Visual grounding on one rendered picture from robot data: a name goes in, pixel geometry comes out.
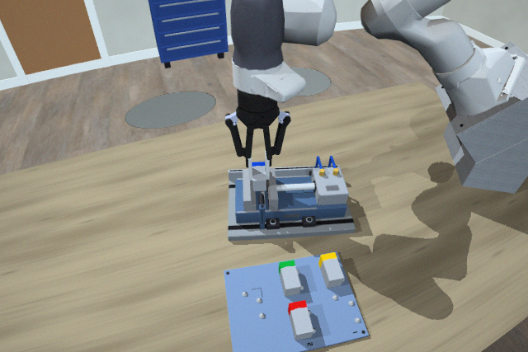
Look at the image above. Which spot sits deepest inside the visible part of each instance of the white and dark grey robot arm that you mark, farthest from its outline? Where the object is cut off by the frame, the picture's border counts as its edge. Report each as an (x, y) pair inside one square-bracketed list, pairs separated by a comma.
[(474, 79)]

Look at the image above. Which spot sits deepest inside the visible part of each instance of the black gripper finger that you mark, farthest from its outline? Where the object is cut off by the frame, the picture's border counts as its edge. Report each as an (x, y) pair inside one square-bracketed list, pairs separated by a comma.
[(231, 121), (284, 120)]

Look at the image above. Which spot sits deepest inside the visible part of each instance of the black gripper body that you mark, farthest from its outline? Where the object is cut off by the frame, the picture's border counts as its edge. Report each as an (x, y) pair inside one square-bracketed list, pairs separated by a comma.
[(248, 103)]

